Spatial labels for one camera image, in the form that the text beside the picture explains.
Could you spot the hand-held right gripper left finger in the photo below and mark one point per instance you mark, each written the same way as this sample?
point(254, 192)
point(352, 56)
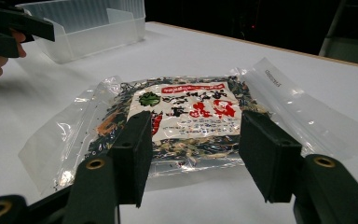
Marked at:
point(127, 161)

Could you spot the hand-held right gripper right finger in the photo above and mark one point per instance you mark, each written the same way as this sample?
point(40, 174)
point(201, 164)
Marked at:
point(279, 161)

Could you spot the translucent plastic bin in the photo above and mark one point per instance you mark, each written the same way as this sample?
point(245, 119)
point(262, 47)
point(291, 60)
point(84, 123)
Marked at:
point(90, 28)

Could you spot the clear bag of dried seaweed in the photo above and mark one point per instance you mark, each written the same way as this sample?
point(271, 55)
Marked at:
point(195, 124)

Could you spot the grey metal stand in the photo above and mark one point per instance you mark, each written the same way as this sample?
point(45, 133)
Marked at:
point(348, 34)

